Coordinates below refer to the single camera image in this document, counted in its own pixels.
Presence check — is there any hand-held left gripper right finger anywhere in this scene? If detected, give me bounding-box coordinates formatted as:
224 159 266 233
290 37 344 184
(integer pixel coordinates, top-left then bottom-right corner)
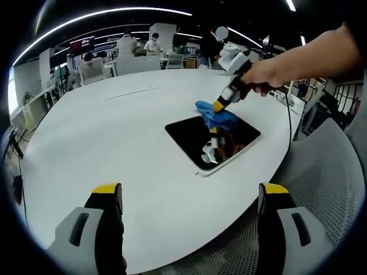
257 182 336 275

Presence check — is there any person's right hand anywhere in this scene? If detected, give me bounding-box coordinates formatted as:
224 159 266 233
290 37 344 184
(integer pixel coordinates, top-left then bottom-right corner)
240 58 287 97

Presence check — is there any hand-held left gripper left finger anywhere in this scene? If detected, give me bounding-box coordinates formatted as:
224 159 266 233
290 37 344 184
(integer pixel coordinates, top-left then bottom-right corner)
47 182 127 275

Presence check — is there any red wall screen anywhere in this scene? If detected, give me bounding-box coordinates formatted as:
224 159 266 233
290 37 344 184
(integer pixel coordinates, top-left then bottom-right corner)
69 38 95 54

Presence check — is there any blue cleaning cloth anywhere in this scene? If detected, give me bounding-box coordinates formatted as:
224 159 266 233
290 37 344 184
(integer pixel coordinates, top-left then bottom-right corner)
194 100 239 131

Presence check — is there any grey mesh office chair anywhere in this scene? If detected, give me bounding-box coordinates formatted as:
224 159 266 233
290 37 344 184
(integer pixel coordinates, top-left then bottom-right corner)
154 117 362 275

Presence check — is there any long white desk partition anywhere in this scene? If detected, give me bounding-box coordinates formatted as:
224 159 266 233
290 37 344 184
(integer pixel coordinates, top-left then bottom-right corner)
114 56 161 77

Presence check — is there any grey metal stand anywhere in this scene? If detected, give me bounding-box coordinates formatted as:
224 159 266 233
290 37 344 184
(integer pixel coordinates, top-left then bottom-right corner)
262 34 276 55

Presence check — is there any black tablet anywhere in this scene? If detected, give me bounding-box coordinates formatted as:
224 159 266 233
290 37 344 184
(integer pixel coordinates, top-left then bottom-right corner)
164 114 264 178

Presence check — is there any white mesh chair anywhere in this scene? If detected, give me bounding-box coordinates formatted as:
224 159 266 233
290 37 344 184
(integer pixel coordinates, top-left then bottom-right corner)
79 57 106 85
166 53 184 69

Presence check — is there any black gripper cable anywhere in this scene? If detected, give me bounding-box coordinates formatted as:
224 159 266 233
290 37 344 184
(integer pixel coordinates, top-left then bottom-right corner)
279 90 292 151

